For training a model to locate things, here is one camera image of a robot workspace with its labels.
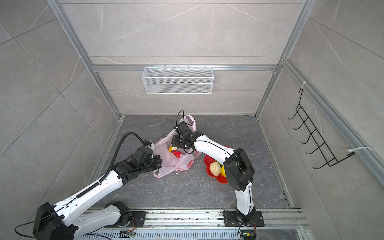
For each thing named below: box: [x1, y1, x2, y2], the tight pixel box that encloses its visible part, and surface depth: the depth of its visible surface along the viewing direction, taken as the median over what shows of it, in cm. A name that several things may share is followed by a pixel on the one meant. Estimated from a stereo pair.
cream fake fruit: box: [209, 161, 221, 177], surface depth 87 cm
